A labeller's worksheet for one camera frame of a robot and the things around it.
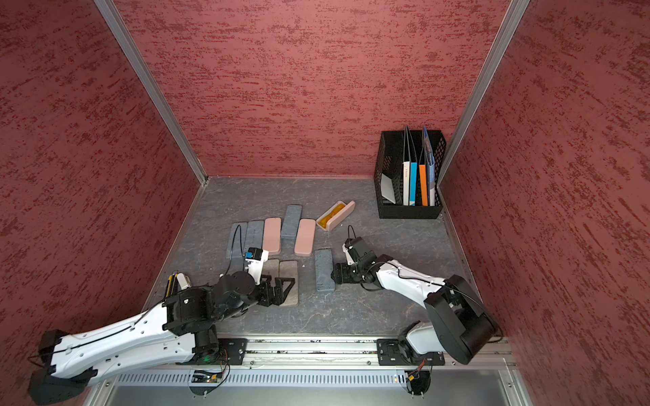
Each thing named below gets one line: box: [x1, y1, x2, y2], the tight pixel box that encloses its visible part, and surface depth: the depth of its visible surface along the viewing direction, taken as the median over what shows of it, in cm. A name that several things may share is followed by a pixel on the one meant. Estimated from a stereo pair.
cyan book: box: [406, 126, 419, 207], surface depth 91 cm
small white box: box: [176, 272, 192, 291], surface depth 87 cm
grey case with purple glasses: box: [314, 247, 337, 292], surface depth 90 cm
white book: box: [402, 126, 411, 203], surface depth 91 cm
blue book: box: [423, 126, 436, 207], surface depth 92 cm
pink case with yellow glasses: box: [315, 200, 356, 232], surface depth 105 cm
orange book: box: [418, 146, 429, 207], surface depth 91 cm
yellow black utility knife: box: [164, 274, 174, 299], surface depth 88 cm
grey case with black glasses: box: [242, 219, 265, 255], surface depth 99 cm
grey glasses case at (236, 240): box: [225, 221, 248, 259], surface depth 97 cm
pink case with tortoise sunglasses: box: [262, 217, 282, 256], surface depth 100 cm
